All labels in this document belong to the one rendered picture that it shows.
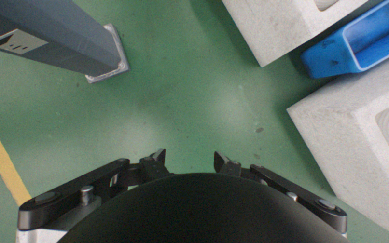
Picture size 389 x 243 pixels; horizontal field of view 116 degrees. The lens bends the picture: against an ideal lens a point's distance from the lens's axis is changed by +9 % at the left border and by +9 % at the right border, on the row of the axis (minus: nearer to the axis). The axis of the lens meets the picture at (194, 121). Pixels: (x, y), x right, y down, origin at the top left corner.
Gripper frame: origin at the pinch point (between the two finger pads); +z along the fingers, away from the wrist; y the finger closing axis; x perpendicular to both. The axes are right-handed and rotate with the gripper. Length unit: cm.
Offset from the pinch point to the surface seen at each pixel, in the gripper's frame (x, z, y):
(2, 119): 1, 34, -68
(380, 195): -10.0, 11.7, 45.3
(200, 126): 2.8, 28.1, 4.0
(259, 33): 28.4, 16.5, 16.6
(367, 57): 24, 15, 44
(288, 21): 25.2, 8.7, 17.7
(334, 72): 20.0, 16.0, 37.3
